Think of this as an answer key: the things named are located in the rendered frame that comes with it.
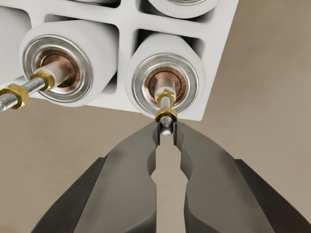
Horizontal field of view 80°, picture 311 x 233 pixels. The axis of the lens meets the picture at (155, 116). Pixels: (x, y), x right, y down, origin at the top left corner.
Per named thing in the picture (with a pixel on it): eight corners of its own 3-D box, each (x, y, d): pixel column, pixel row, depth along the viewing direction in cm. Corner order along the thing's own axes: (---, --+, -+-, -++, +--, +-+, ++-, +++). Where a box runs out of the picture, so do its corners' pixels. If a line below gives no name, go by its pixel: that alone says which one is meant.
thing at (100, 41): (98, 78, 40) (57, 121, 24) (68, 35, 36) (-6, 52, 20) (137, 56, 37) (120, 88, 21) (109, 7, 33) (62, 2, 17)
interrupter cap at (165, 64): (203, 106, 22) (205, 108, 22) (144, 121, 24) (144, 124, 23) (189, 41, 19) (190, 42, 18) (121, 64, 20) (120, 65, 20)
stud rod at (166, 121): (160, 87, 20) (158, 125, 13) (169, 87, 20) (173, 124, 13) (160, 96, 20) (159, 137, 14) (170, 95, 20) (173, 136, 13)
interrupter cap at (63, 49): (59, 111, 23) (56, 113, 23) (10, 56, 20) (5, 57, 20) (108, 83, 21) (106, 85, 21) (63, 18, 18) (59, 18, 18)
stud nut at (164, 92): (156, 88, 18) (155, 92, 17) (173, 87, 18) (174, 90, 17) (157, 107, 19) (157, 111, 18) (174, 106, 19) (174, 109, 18)
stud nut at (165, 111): (154, 106, 15) (153, 111, 14) (176, 104, 15) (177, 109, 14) (156, 127, 16) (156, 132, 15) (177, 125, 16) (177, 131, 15)
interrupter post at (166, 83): (177, 92, 22) (180, 104, 19) (158, 98, 22) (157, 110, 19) (172, 73, 21) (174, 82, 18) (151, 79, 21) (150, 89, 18)
